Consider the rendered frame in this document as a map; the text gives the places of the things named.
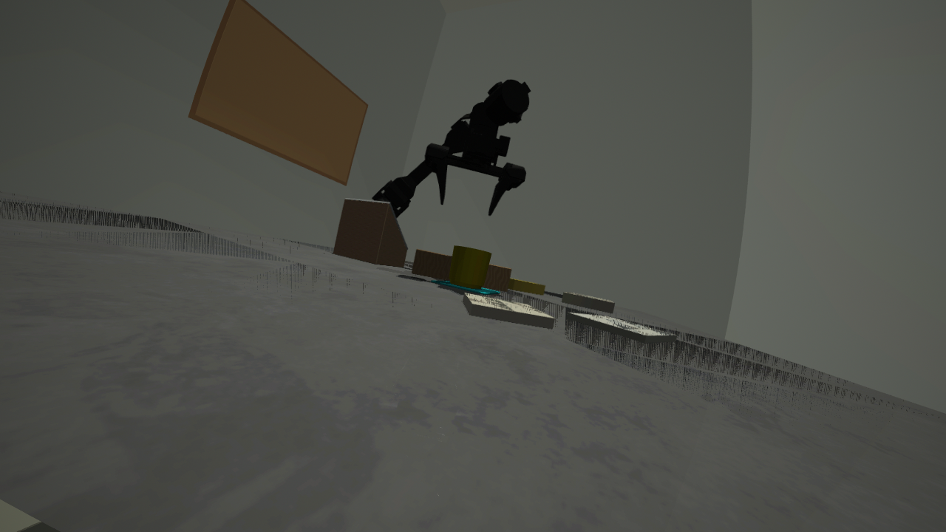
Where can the wooden plank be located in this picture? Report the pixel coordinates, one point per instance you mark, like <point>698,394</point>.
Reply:
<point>437,265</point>

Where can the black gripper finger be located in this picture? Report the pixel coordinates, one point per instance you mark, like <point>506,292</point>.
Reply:
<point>440,168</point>
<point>505,184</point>

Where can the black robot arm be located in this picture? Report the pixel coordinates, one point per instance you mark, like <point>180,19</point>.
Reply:
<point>506,103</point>

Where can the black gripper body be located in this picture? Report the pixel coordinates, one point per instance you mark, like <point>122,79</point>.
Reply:
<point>475,163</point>

